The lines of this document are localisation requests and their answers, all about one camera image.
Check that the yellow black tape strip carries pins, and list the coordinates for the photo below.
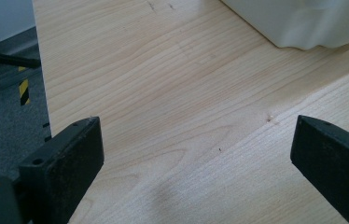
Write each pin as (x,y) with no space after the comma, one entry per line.
(24,90)

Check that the white cabinet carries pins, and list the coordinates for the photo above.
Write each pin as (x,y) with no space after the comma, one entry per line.
(1,17)

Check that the white plastic bin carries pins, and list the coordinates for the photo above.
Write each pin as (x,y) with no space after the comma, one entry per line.
(303,21)

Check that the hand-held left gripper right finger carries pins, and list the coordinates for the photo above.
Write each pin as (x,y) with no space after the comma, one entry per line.
(334,161)

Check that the black metal frame stand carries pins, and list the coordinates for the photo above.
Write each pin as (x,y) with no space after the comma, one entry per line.
(4,59)

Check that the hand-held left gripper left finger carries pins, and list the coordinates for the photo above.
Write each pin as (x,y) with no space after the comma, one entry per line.
(67,168)

